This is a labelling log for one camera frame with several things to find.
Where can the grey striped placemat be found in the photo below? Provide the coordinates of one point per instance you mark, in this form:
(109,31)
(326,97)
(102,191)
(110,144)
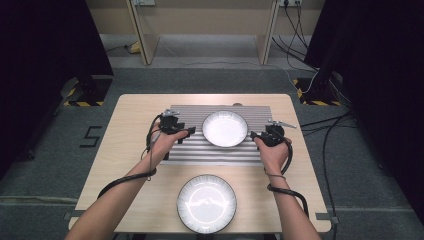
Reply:
(216,155)

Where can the person's left hand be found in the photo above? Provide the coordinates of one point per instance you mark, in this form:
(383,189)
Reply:
(163,145)

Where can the white ribbed plate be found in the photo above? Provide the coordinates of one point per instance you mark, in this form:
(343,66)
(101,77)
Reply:
(225,129)
(206,204)

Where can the beige desk leg panel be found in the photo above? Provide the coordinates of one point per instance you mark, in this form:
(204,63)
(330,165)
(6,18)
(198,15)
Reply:
(146,36)
(266,36)

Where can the black curtain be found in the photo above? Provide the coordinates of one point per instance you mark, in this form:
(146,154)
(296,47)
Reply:
(36,66)
(383,83)

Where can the person's right hand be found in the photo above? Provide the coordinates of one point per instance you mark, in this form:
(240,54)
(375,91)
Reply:
(275,156)

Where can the white power strip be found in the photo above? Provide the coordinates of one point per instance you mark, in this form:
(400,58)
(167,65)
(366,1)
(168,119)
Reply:
(143,2)
(290,2)

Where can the yellow floor object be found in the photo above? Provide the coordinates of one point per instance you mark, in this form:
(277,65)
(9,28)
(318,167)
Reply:
(134,48)

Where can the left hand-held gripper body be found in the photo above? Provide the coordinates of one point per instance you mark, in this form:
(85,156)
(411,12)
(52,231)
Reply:
(170,125)

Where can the stand base with hazard tape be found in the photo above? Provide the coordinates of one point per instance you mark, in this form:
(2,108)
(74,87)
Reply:
(93,95)
(316,96)

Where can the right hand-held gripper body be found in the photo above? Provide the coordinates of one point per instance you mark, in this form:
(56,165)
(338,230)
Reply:
(275,135)

